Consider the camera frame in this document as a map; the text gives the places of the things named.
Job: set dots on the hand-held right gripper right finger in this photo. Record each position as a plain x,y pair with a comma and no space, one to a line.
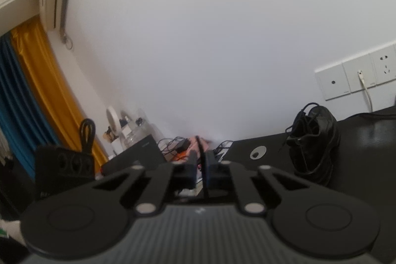
213,171

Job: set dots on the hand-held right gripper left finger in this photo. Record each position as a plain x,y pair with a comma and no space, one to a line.
191,171

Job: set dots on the pink box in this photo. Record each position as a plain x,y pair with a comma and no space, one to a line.
198,142

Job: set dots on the black laptop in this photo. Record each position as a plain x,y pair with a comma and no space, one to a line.
136,156

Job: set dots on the clear glass jar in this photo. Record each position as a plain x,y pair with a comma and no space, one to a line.
136,131

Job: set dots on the blue curtain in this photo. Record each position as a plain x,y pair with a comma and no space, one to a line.
18,103

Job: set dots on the round white mirror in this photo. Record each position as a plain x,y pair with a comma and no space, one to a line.
113,120

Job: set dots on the orange curtain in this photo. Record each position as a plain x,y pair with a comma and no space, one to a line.
40,72

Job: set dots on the black shoe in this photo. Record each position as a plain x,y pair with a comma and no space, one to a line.
321,140

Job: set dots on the white wall socket panel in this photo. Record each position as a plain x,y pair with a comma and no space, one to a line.
355,75

